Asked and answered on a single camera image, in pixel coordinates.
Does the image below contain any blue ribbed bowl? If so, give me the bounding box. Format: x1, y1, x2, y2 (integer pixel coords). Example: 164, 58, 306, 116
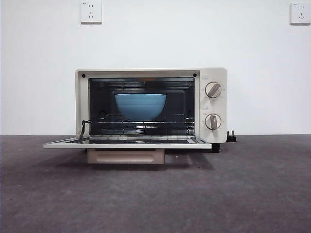
114, 93, 167, 121

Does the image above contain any beige oven temperature knob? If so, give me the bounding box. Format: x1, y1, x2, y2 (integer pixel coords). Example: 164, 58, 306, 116
204, 81, 223, 99

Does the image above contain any glass oven door beige handle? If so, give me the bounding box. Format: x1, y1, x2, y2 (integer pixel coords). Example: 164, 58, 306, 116
43, 134, 213, 165

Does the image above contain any black oven power plug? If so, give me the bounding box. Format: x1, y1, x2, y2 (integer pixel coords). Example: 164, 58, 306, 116
226, 130, 238, 143

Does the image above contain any beige oven timer knob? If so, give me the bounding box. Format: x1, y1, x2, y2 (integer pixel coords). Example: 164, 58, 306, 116
204, 113, 223, 130

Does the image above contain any white Toshiba toaster oven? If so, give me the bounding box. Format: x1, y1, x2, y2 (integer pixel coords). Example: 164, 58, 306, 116
75, 67, 228, 154

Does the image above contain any white wall socket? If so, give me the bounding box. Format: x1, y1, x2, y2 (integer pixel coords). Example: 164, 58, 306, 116
290, 2, 311, 26
80, 0, 103, 24

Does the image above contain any metal oven wire rack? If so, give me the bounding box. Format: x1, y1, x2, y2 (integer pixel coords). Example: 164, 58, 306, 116
98, 112, 195, 125

